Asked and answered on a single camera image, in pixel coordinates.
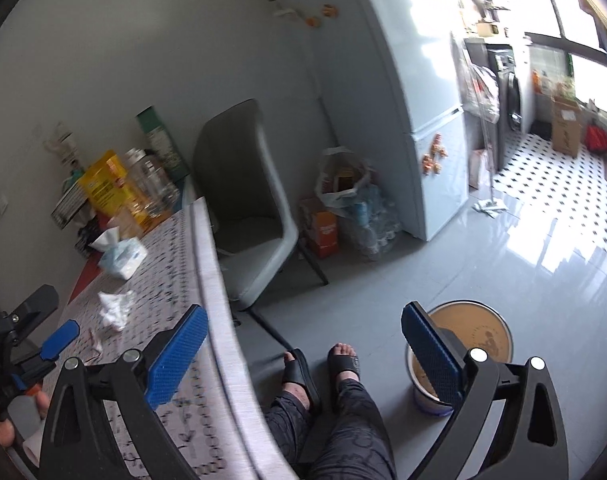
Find round trash bin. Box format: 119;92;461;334
405;300;514;417

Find person's left hand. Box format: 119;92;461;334
0;389;52;451

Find crumpled white tissue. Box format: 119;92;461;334
98;290;136;333

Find patterned white tablecloth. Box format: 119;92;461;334
39;200;294;479

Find red placemat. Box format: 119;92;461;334
68;252;102;304

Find blue tissue pack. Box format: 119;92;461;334
90;228;147;281

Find person's right foot sandal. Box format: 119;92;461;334
326;342;360;388

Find person's foot sandal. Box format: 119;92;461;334
326;342;360;388
281;349;321;412

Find person's legs dark trousers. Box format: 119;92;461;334
264;379;397;479

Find person's left foot sandal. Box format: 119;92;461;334
281;349;321;412

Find water bottle pack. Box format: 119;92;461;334
340;184;401;260

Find yellow snack bag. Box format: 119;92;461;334
79;150;153;233

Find white floor mop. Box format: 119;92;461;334
473;118;506;219

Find clear glass jar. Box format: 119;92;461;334
126;148;180;217

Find orange paper bag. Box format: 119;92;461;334
302;206;339;259

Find white plastic bag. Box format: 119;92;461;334
314;146;372;210

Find grey dining chair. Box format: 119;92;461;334
193;99;328;351

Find green tall box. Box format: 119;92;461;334
136;106;190;182

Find cardboard box on floor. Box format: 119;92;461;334
552;96;581;158

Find red bag on floor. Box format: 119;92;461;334
584;124;607;155

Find washing machine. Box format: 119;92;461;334
465;38;523;172

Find white refrigerator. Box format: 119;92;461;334
282;0;467;242

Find black wire rack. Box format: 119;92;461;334
51;182;102;259

